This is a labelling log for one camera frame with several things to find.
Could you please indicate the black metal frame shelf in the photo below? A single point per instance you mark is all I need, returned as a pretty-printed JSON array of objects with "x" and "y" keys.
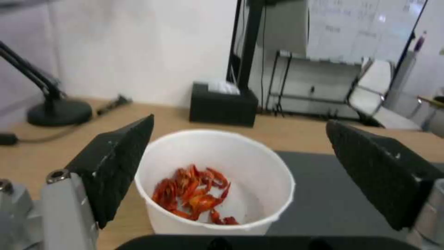
[{"x": 312, "y": 88}]

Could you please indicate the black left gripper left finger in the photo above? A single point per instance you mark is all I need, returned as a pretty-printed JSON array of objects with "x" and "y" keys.
[{"x": 111, "y": 166}]

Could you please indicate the black clip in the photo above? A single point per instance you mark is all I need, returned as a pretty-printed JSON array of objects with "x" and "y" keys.
[{"x": 112, "y": 102}]

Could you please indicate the white whiteboard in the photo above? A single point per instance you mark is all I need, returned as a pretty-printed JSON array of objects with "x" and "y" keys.
[{"x": 360, "y": 26}]

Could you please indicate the red crayfish shell scraps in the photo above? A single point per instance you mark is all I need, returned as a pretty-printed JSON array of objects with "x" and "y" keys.
[{"x": 194, "y": 192}]

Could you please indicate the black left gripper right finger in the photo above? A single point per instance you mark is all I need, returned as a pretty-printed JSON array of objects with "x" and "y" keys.
[{"x": 378, "y": 169}]

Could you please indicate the black desk lamp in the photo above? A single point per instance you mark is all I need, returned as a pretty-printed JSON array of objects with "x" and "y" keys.
[{"x": 52, "y": 104}]

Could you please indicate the white round plastic bucket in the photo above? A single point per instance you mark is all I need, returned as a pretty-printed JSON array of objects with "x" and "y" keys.
[{"x": 215, "y": 182}]

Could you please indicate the black tissue box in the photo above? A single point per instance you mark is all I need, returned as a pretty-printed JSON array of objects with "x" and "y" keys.
[{"x": 222, "y": 106}]

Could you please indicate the white office chair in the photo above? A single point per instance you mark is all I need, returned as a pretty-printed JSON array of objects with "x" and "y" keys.
[{"x": 374, "y": 96}]

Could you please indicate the white tissue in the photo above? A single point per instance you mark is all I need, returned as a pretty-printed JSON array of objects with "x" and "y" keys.
[{"x": 223, "y": 87}]

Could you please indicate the black desk mat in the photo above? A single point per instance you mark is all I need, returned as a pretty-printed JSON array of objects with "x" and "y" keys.
[{"x": 322, "y": 198}]

